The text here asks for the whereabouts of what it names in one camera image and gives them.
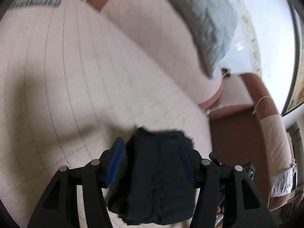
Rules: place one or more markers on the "pink bolster cushion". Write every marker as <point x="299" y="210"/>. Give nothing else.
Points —
<point x="147" y="35"/>

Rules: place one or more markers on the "grey knitted blanket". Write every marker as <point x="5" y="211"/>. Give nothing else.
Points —
<point x="204" y="16"/>

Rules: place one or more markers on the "large dark framed picture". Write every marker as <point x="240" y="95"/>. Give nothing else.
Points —
<point x="295" y="76"/>

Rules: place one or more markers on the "black pants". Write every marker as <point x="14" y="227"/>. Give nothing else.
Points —
<point x="152" y="171"/>

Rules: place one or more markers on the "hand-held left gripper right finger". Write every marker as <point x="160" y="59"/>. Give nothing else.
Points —
<point x="186" y="162"/>

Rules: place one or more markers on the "white striped cloth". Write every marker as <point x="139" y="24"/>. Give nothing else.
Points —
<point x="282" y="182"/>

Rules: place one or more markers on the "brown and pink headboard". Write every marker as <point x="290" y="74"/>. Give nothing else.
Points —
<point x="261" y="133"/>

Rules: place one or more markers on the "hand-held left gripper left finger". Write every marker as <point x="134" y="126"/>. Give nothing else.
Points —
<point x="115" y="161"/>

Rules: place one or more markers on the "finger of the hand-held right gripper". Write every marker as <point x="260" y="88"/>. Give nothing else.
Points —
<point x="215" y="159"/>

